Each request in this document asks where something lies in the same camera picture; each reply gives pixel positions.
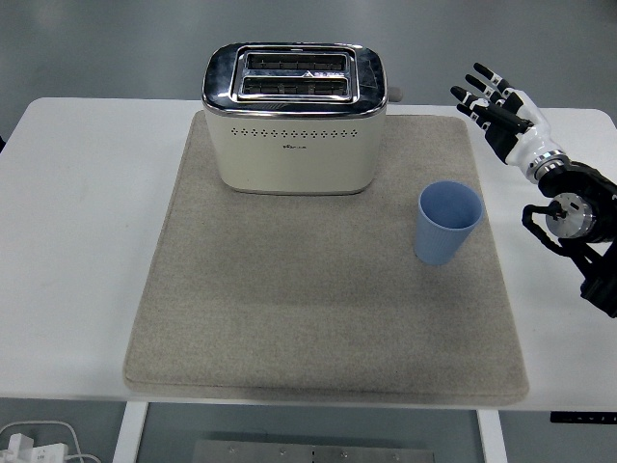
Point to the cream and chrome toaster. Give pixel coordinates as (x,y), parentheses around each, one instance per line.
(294,159)

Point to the white power strip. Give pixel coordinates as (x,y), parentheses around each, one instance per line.
(34,451)

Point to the black table control panel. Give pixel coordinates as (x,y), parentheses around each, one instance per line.
(583,417)

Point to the light blue ribbed cup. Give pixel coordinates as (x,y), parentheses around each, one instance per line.
(436,241)

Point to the white table leg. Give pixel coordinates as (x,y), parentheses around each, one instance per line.
(129,434)
(492,436)

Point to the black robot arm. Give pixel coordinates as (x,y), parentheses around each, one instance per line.
(593,193)

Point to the beige fabric table mat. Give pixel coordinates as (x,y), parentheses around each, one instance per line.
(289,299)

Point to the grey metal plate with screws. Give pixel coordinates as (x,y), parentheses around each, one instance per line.
(313,453)

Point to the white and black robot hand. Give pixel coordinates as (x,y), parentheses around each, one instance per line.
(528,135)

